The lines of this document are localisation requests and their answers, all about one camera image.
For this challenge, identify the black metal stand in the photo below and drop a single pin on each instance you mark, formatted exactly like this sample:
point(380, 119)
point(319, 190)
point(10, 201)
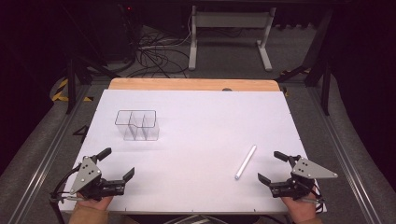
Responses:
point(81, 71)
point(316, 59)

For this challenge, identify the person's left hand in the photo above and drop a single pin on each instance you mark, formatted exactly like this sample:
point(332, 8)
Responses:
point(95, 202)

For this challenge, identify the person's right hand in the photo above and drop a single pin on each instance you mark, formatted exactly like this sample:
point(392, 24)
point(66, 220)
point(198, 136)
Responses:
point(299, 209)

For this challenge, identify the aluminium rail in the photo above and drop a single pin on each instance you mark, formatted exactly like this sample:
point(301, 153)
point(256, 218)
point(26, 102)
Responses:
point(345, 155)
point(46, 155)

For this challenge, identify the white table cover sheet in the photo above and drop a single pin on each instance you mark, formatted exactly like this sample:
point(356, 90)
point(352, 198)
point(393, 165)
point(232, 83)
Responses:
point(199, 146)

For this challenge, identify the white pen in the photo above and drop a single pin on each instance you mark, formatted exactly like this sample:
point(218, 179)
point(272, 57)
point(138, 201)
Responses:
point(246, 162)

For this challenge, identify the wooden table board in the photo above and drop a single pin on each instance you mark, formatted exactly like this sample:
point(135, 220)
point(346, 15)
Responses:
point(193, 84)

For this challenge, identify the white metal stand frame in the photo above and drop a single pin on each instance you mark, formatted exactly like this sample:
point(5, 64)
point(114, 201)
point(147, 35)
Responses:
point(230, 34)

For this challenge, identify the yellow black hazard tape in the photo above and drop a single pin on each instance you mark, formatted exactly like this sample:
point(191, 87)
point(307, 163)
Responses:
point(63, 92)

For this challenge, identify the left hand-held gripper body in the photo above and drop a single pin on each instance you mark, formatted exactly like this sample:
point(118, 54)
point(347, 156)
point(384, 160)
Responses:
point(90, 179)

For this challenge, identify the clear plastic divided organizer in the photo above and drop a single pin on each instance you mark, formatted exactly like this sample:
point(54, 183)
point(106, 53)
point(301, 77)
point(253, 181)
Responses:
point(138, 124)

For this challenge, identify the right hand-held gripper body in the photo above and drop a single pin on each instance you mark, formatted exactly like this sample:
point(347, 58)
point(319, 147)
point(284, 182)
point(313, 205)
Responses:
point(299, 180)

